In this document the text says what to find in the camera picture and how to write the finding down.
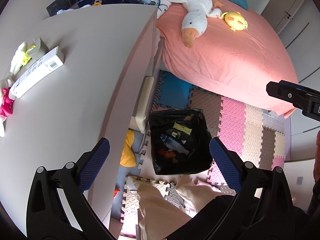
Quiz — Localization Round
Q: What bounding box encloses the white thermometer box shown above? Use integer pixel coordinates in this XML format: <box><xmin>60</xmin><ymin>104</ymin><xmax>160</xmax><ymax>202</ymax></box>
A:
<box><xmin>9</xmin><ymin>46</ymin><xmax>64</xmax><ymax>100</ymax></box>

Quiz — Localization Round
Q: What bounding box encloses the white foam sponge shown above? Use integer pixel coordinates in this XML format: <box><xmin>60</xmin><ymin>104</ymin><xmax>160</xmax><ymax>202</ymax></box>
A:
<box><xmin>10</xmin><ymin>42</ymin><xmax>28</xmax><ymax>75</ymax></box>

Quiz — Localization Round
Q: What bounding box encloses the red heart plush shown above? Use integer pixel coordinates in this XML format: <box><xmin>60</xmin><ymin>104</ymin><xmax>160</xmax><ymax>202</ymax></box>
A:
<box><xmin>158</xmin><ymin>149</ymin><xmax>178</xmax><ymax>163</ymax></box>

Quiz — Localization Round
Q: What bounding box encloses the blue striped fish plush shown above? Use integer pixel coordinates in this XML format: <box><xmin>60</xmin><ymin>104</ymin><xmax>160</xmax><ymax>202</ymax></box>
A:
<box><xmin>160</xmin><ymin>134</ymin><xmax>190</xmax><ymax>155</ymax></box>

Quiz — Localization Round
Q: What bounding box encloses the yellow box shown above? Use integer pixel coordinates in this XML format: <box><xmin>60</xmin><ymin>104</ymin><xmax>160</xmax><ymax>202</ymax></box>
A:
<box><xmin>173</xmin><ymin>122</ymin><xmax>192</xmax><ymax>135</ymax></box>

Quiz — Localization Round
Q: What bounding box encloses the black trash bin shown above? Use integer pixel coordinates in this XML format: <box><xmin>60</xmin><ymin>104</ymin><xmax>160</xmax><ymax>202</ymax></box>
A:
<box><xmin>149</xmin><ymin>109</ymin><xmax>213</xmax><ymax>176</ymax></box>

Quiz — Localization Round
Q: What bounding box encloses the colourful foam floor mat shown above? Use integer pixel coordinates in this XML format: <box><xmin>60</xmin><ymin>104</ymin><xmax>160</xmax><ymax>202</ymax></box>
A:
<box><xmin>111</xmin><ymin>71</ymin><xmax>285</xmax><ymax>239</ymax></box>

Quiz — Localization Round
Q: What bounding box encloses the pink bed sheet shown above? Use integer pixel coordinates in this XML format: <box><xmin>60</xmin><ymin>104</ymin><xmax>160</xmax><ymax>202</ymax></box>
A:
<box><xmin>157</xmin><ymin>0</ymin><xmax>298</xmax><ymax>118</ymax></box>

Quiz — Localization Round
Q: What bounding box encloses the white towel plush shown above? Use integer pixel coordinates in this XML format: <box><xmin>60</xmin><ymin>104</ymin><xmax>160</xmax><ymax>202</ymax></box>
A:
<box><xmin>0</xmin><ymin>75</ymin><xmax>14</xmax><ymax>137</ymax></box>

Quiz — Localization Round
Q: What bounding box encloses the yellow chick plush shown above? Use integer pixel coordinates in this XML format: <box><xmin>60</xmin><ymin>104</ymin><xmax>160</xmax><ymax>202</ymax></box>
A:
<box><xmin>221</xmin><ymin>12</ymin><xmax>248</xmax><ymax>31</ymax></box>

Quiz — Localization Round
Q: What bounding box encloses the pink monkey doll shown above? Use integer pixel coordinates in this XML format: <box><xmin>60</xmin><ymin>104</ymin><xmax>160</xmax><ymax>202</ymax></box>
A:
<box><xmin>1</xmin><ymin>88</ymin><xmax>14</xmax><ymax>118</ymax></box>

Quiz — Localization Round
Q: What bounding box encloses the white goose plush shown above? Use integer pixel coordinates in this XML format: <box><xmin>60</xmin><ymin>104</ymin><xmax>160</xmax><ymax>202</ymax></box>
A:
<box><xmin>167</xmin><ymin>0</ymin><xmax>223</xmax><ymax>48</ymax></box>

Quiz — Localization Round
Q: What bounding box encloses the yellow green plastic toy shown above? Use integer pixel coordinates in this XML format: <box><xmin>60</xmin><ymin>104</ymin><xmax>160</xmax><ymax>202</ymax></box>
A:
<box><xmin>22</xmin><ymin>44</ymin><xmax>36</xmax><ymax>66</ymax></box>

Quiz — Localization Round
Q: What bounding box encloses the red white tape roll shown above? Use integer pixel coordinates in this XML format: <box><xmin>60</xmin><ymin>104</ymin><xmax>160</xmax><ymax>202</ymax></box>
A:
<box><xmin>30</xmin><ymin>37</ymin><xmax>49</xmax><ymax>61</ymax></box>

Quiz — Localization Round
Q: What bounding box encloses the black wall switch panel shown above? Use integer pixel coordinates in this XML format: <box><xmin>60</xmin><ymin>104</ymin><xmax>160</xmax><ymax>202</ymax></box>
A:
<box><xmin>46</xmin><ymin>0</ymin><xmax>76</xmax><ymax>16</ymax></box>

